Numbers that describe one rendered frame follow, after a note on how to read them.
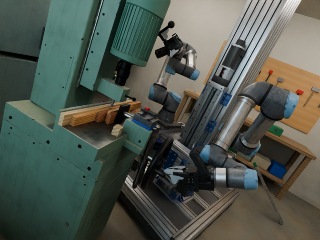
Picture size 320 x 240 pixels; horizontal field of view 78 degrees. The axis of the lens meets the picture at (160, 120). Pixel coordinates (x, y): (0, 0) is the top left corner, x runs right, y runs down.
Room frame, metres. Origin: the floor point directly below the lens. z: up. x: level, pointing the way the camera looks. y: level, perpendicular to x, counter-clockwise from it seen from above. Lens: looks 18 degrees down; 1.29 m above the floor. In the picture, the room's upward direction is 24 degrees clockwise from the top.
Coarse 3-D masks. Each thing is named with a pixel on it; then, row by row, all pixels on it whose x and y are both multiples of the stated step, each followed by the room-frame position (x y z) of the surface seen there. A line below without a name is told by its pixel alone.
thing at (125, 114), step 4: (124, 104) 0.93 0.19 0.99; (128, 104) 0.95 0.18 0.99; (120, 108) 0.89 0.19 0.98; (124, 108) 0.91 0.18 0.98; (128, 108) 0.95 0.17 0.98; (120, 112) 0.89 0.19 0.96; (124, 112) 0.92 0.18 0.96; (116, 116) 0.89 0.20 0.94; (120, 116) 0.90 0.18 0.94; (124, 116) 0.92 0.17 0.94; (128, 116) 0.91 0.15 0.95; (132, 116) 0.91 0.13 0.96; (116, 120) 0.89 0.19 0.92; (120, 120) 0.92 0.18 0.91
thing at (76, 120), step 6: (132, 102) 1.20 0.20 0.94; (138, 102) 1.26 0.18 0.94; (108, 108) 0.93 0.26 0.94; (132, 108) 1.19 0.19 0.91; (78, 114) 0.73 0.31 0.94; (84, 114) 0.75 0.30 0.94; (90, 114) 0.78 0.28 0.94; (72, 120) 0.69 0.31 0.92; (78, 120) 0.71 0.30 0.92; (84, 120) 0.75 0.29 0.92; (90, 120) 0.79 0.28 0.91
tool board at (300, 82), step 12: (216, 60) 4.09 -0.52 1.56; (276, 60) 3.77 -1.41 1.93; (264, 72) 3.79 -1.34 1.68; (276, 72) 3.73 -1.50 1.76; (288, 72) 3.68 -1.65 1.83; (300, 72) 3.62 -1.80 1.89; (204, 84) 4.09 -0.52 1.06; (276, 84) 3.68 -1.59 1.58; (288, 84) 3.64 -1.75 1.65; (300, 84) 3.59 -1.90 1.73; (312, 84) 3.54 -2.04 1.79; (300, 96) 3.55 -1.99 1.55; (312, 96) 3.50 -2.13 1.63; (300, 108) 3.52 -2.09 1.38; (312, 108) 3.47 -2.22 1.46; (288, 120) 3.54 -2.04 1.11; (300, 120) 3.48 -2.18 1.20; (312, 120) 3.44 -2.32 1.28
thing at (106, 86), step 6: (102, 78) 0.93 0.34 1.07; (108, 78) 0.98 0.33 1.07; (102, 84) 0.93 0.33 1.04; (108, 84) 0.92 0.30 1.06; (114, 84) 0.92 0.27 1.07; (102, 90) 0.92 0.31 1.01; (108, 90) 0.92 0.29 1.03; (114, 90) 0.91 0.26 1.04; (120, 90) 0.90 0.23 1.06; (126, 90) 0.93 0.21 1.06; (108, 96) 0.91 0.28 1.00; (114, 96) 0.91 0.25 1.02; (120, 96) 0.90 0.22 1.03
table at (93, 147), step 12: (60, 132) 0.65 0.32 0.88; (72, 132) 0.65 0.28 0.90; (84, 132) 0.68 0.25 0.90; (96, 132) 0.72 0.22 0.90; (108, 132) 0.77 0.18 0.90; (72, 144) 0.64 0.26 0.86; (84, 144) 0.63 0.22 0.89; (96, 144) 0.64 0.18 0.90; (108, 144) 0.68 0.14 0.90; (120, 144) 0.80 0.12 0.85; (132, 144) 0.82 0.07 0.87; (84, 156) 0.63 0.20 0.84; (96, 156) 0.62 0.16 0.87
